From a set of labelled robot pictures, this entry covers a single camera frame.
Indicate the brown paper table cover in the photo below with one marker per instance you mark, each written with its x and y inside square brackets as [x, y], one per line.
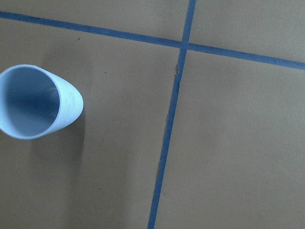
[194, 115]

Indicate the blue-grey cup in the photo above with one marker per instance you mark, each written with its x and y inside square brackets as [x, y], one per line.
[35, 102]

